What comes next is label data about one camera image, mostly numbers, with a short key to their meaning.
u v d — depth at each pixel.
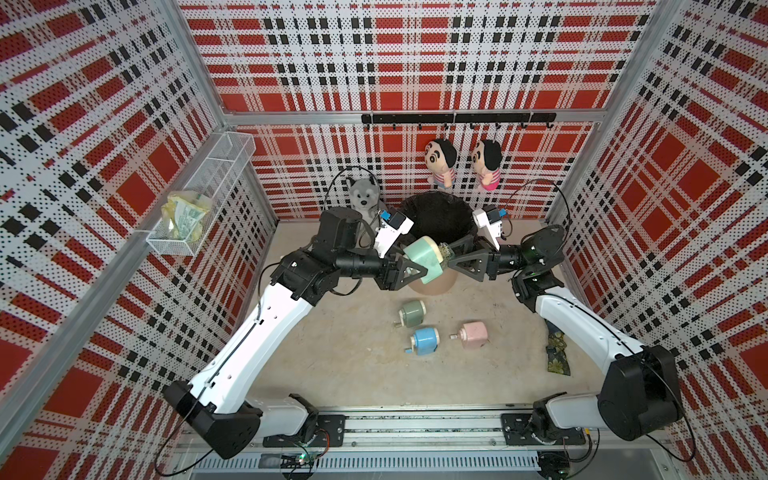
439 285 1.00
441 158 0.91
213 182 0.80
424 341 0.82
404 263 0.53
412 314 0.87
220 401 0.37
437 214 0.93
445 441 0.73
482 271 0.59
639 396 0.41
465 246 0.67
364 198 1.05
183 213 0.63
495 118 0.89
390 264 0.52
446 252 0.64
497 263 0.59
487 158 0.93
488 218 0.58
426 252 0.58
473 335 0.83
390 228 0.53
